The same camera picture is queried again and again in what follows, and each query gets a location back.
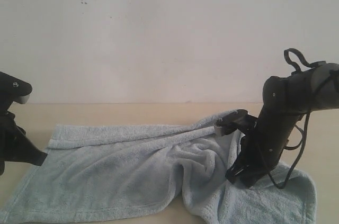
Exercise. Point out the light blue terry towel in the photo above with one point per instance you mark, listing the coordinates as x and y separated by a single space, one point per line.
117 172

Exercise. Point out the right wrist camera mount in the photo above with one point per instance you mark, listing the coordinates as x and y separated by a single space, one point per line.
239 119

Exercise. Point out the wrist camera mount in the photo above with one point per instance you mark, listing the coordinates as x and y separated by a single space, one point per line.
13 90
239 119

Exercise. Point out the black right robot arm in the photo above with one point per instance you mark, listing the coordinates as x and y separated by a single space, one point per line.
285 102

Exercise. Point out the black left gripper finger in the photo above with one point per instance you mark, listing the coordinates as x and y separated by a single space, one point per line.
26 151

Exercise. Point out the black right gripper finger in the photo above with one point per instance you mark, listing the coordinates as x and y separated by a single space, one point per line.
235 171
248 177

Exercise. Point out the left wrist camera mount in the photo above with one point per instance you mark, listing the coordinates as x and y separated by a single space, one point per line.
13 90

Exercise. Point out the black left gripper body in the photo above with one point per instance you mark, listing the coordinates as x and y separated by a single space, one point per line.
11 135

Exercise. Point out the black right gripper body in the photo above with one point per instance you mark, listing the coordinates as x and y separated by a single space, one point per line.
266 143

